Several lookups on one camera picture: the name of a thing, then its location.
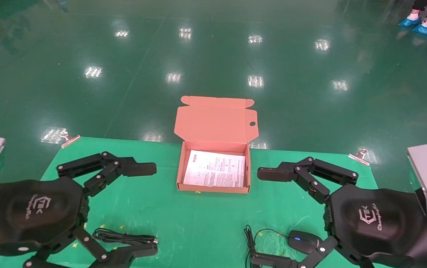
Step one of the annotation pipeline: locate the green table cloth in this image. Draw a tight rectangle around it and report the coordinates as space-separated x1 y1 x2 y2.
0 137 385 268

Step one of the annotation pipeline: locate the open brown cardboard box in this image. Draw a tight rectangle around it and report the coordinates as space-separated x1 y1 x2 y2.
174 96 259 194

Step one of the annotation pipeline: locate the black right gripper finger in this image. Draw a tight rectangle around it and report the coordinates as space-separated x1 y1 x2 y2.
257 157 359 204
250 236 375 268

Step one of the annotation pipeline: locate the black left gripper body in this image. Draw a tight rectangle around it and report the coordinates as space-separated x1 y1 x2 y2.
0 176 89 258

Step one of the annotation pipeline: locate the metal binder clip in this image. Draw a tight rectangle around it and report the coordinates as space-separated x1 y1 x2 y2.
60 129 81 149
348 148 370 166

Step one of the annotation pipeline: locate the white printed instruction sheet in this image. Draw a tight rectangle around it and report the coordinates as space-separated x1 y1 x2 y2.
183 150 246 188

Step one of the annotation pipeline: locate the black data cable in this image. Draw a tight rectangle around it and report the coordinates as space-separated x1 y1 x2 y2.
93 228 159 245

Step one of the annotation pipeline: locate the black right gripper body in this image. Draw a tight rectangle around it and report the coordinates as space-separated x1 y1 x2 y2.
324 185 427 258

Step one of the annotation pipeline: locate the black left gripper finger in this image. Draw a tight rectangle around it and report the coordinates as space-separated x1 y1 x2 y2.
56 151 157 198
23 227 159 268

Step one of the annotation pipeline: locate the black corded computer mouse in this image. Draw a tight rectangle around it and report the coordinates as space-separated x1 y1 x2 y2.
244 225 324 268

